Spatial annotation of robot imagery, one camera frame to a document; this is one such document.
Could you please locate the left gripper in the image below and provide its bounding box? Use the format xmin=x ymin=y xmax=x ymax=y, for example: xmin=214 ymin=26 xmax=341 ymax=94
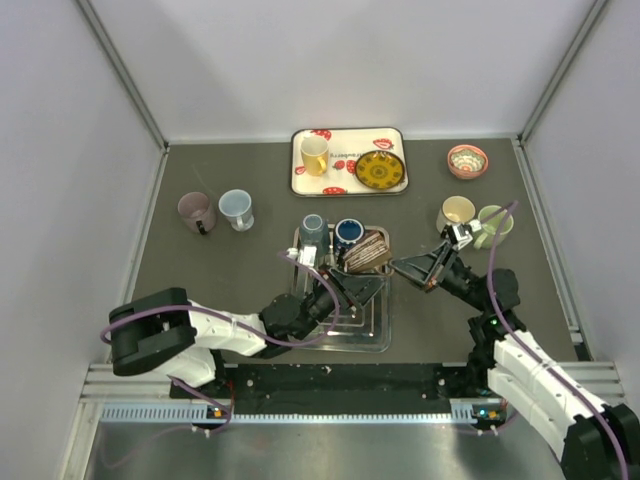
xmin=293 ymin=262 xmax=388 ymax=340

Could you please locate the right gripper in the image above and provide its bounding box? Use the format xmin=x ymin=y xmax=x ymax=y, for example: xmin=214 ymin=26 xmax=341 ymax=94
xmin=388 ymin=241 xmax=489 ymax=313

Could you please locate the brown striped mug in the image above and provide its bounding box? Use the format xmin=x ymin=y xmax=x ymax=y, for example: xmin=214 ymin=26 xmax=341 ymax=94
xmin=342 ymin=230 xmax=392 ymax=274

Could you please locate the dark blue mug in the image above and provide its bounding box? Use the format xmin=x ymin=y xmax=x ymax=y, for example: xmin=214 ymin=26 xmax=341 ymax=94
xmin=333 ymin=218 xmax=365 ymax=253

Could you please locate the cream mug black handle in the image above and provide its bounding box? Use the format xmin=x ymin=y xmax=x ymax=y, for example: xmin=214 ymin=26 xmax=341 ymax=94
xmin=436 ymin=195 xmax=476 ymax=233

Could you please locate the grey-blue faceted mug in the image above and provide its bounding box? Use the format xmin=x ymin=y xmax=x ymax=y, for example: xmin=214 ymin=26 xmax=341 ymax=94
xmin=299 ymin=214 xmax=330 ymax=256

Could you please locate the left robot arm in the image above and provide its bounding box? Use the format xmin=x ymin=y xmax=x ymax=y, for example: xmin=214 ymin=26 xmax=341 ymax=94
xmin=101 ymin=268 xmax=387 ymax=397

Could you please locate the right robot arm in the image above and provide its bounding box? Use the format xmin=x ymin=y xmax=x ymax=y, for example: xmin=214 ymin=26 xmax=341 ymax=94
xmin=390 ymin=242 xmax=639 ymax=479

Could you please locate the light green mug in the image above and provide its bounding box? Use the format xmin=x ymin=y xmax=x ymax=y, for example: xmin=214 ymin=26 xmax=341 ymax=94
xmin=473 ymin=205 xmax=514 ymax=250

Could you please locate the yellow mug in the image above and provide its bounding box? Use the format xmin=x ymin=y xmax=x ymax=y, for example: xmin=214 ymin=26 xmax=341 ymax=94
xmin=300 ymin=136 xmax=329 ymax=176

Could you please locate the light blue mug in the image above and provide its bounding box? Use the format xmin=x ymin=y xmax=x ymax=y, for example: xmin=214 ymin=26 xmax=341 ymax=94
xmin=218 ymin=189 xmax=255 ymax=232

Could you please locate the purple mug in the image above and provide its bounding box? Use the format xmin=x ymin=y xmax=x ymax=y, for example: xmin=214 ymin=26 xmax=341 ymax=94
xmin=177 ymin=192 xmax=217 ymax=235

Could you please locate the silver metal tray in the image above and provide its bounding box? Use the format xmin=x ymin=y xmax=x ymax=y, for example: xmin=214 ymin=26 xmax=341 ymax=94
xmin=284 ymin=223 xmax=392 ymax=355

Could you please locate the yellow patterned plate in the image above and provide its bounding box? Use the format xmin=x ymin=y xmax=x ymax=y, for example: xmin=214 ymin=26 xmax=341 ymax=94
xmin=355 ymin=150 xmax=406 ymax=190

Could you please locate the pink patterned bowl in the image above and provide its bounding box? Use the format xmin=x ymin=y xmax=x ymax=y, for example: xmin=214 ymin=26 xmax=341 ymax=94
xmin=447 ymin=144 xmax=489 ymax=180

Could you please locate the strawberry pattern tray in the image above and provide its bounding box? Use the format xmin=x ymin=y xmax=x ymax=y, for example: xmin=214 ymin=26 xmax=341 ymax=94
xmin=290 ymin=127 xmax=409 ymax=197

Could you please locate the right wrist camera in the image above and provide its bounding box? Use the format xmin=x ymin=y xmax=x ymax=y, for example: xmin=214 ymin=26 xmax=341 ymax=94
xmin=441 ymin=219 xmax=481 ymax=251

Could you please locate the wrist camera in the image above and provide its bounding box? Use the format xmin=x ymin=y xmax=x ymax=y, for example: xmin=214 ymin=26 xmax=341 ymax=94
xmin=285 ymin=245 xmax=317 ymax=269
xmin=441 ymin=219 xmax=481 ymax=251

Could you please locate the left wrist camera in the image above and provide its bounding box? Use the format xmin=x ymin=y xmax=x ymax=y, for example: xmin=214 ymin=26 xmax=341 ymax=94
xmin=285 ymin=245 xmax=317 ymax=269

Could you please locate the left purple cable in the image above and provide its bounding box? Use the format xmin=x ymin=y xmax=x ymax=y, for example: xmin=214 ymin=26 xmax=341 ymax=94
xmin=99 ymin=249 xmax=342 ymax=347

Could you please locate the white cable duct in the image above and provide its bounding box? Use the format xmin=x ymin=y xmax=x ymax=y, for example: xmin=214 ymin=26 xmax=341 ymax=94
xmin=100 ymin=403 xmax=479 ymax=425

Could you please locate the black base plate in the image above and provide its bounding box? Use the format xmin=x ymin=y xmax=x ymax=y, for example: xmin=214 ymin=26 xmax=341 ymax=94
xmin=196 ymin=363 xmax=494 ymax=414

